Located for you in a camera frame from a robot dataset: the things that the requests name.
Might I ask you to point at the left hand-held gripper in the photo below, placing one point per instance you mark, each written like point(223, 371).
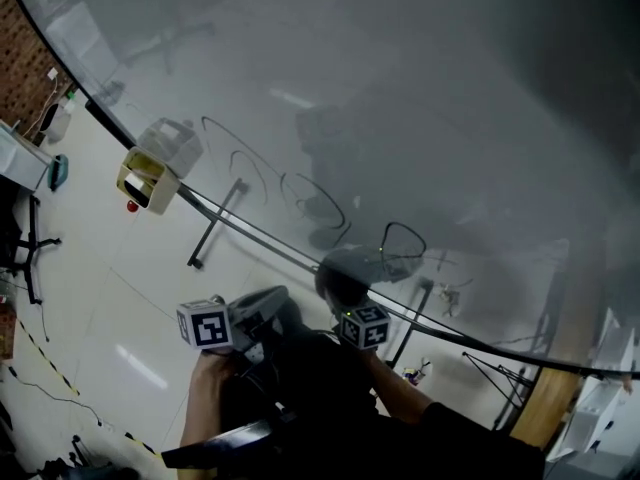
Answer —
point(207, 328)

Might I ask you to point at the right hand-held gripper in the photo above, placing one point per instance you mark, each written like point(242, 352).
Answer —
point(367, 327)

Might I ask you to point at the whiteboard with black frame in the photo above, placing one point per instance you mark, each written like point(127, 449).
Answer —
point(400, 93)

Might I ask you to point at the person's right forearm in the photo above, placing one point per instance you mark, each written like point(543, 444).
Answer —
point(400, 393)

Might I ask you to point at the person's left forearm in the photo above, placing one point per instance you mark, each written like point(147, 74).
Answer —
point(202, 398)

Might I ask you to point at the black whiteboard stand leg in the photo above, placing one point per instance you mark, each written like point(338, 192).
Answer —
point(215, 223)
point(412, 323)
point(500, 378)

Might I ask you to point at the small spray bottle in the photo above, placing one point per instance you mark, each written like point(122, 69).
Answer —
point(417, 372)

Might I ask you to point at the person's black clothing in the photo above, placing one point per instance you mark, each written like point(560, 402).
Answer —
point(325, 408)

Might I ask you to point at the red round magnet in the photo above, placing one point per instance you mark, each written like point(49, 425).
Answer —
point(132, 206)

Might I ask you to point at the black and white board eraser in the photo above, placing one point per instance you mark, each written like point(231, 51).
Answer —
point(137, 189)

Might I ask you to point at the beige marker holder box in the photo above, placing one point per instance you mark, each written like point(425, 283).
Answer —
point(155, 180)

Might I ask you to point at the yellow and black floor tape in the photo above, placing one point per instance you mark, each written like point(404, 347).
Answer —
point(47, 360)

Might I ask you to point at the black tripod stand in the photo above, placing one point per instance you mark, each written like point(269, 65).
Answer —
point(33, 248)

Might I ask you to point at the wooden panel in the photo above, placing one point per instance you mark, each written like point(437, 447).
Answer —
point(547, 408)

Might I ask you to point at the white shelf unit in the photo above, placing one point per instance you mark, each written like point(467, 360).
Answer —
point(600, 408)

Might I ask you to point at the white table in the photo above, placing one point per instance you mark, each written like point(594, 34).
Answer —
point(20, 160)

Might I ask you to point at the white plastic jug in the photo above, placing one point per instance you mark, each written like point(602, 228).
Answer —
point(59, 123)

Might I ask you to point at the white wall socket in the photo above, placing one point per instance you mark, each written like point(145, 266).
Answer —
point(53, 73)

